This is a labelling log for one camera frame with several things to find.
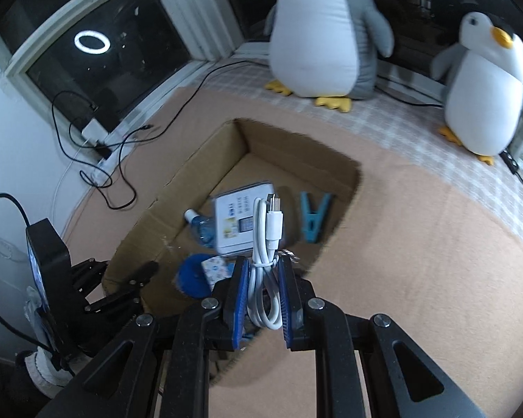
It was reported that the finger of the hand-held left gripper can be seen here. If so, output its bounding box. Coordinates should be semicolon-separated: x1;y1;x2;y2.
72;259;111;294
85;261;160;318

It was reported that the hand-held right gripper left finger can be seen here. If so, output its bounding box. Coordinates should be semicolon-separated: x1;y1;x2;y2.
35;256;250;418

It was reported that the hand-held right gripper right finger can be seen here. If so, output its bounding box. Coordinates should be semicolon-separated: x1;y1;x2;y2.
278;253;489;418

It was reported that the patterned white keychain lighter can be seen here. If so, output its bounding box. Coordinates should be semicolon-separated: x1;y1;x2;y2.
200;256;235;294

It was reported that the blue round tape measure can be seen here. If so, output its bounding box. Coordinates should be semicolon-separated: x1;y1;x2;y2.
176;253;214;299

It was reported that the clear plastic case white card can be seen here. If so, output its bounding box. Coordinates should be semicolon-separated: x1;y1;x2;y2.
211;180;288;257

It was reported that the white usb cable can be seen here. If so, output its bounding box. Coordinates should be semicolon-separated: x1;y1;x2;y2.
246;192;284;331

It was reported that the small clear blue bottle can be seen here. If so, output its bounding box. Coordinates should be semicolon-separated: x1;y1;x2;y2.
184;209;221;249

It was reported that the teal clothespin clip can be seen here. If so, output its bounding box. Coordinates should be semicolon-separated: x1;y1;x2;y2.
300;192;333;243

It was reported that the cardboard box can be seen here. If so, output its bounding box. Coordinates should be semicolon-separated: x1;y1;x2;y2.
101;117;362;388

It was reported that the white power adapter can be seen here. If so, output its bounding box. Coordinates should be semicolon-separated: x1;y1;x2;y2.
82;117;107;146

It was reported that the plaid cloth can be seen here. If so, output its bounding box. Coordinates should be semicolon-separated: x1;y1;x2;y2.
174;41;523;266

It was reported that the large penguin plush toy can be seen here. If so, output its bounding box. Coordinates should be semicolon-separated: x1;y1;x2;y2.
264;0;395;111

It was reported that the small penguin plush toy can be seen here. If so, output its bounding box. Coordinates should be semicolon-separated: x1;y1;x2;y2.
431;11;523;166

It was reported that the white wall charger with cables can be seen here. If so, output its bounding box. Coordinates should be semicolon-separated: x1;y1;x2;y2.
52;91;154;189

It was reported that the long black cable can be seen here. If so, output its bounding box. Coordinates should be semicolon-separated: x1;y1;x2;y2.
81;59;271;210

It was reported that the white window frame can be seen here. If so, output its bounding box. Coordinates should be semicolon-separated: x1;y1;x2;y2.
4;0;523;170

